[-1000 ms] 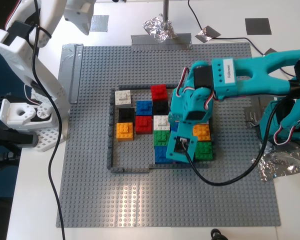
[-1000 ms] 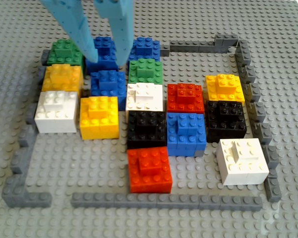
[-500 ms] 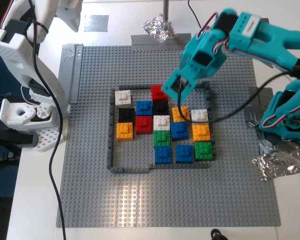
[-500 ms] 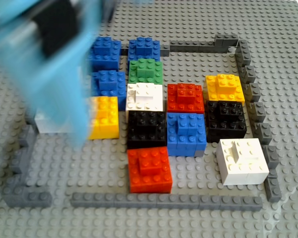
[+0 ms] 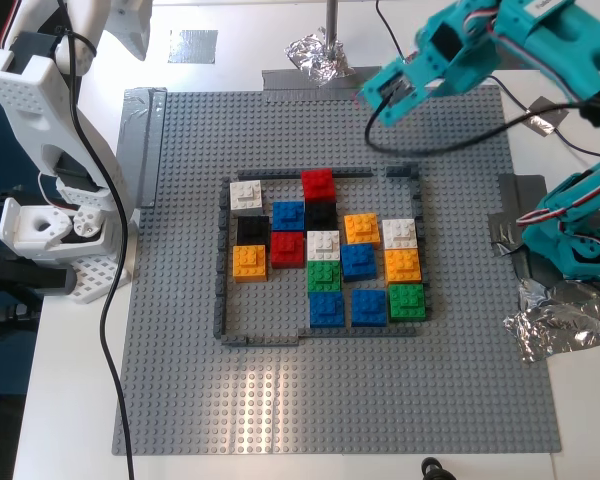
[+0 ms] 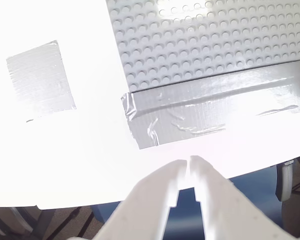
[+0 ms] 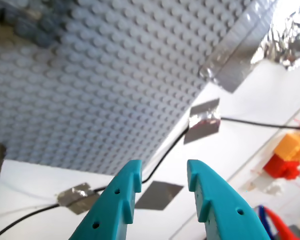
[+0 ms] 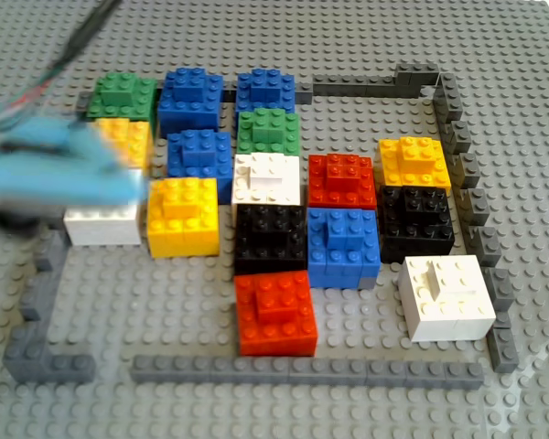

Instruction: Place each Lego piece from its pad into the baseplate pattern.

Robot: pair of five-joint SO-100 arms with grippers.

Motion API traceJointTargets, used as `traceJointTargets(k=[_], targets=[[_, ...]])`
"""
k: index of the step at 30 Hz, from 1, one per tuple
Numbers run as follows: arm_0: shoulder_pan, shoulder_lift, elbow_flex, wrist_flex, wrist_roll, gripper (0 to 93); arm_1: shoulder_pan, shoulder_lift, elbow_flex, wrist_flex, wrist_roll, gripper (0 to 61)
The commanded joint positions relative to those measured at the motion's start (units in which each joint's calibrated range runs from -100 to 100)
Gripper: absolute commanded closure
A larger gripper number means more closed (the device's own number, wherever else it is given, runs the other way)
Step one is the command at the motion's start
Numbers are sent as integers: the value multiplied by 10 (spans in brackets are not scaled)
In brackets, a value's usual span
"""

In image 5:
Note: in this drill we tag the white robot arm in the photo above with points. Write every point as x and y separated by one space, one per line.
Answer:
30 100

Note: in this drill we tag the red Lego cube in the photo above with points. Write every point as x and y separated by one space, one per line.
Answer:
286 248
319 184

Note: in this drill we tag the black Lego cube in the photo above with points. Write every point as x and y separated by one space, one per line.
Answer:
253 230
321 216

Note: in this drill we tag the crumpled foil around pole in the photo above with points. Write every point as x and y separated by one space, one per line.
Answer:
320 62

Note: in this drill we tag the blue Lego cube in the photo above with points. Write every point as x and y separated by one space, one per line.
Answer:
358 261
326 309
287 216
368 307

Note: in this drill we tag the metal pole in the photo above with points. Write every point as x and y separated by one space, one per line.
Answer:
332 20

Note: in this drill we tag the white Lego cube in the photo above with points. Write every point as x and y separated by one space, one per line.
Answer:
245 195
400 233
323 245

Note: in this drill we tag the yellow-orange Lego cube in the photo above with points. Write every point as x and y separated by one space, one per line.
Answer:
403 266
250 262
362 230

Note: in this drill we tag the black knob object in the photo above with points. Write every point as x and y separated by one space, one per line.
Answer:
432 470

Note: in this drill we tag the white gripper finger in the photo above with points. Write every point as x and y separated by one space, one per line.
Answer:
137 42

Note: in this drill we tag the green Lego cube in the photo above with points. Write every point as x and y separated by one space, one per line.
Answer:
406 301
324 276

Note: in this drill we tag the black clamp bracket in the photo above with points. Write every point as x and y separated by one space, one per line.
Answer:
30 280

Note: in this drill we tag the large crumpled foil sheet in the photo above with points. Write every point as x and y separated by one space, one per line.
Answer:
555 320

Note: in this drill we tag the silver foil tape piece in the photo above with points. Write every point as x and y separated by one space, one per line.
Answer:
547 120

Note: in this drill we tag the short dark grey brick wall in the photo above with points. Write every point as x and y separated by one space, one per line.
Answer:
397 171
260 341

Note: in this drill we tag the teal camera mount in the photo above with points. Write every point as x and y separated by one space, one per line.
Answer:
375 112

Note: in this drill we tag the grey Lego baseplate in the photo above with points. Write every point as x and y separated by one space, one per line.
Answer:
330 390

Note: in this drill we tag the grey duct tape patch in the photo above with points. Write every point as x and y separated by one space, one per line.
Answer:
510 230

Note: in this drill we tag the grey duct tape strip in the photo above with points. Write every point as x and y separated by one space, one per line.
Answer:
150 150
305 82

